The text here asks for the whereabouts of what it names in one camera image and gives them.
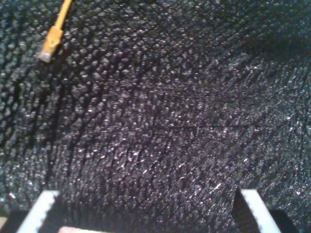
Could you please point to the black bubble mat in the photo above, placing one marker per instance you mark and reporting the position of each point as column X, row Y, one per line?
column 170, row 97

